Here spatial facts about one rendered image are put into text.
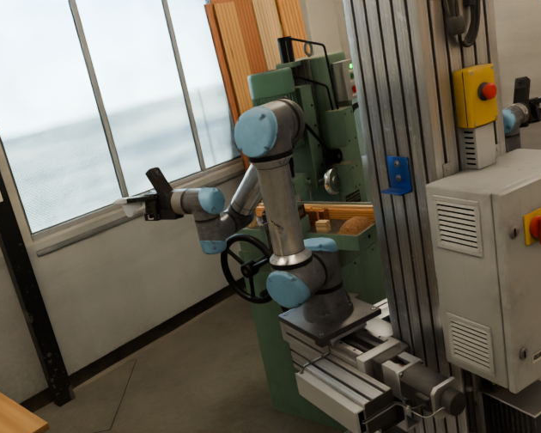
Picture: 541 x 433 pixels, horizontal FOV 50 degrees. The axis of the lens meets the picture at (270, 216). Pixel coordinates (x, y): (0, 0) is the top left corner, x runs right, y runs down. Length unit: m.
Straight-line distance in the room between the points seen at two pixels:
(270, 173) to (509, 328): 0.66
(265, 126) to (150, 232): 2.29
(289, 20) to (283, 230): 2.98
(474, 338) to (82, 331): 2.47
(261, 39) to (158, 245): 1.55
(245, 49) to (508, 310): 2.96
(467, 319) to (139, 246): 2.47
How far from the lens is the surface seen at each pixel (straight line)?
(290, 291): 1.54
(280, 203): 1.49
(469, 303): 1.43
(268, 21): 4.21
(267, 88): 2.27
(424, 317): 1.64
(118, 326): 3.60
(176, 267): 3.76
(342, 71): 2.48
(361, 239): 2.13
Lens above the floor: 1.60
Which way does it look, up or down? 16 degrees down
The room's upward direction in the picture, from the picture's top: 12 degrees counter-clockwise
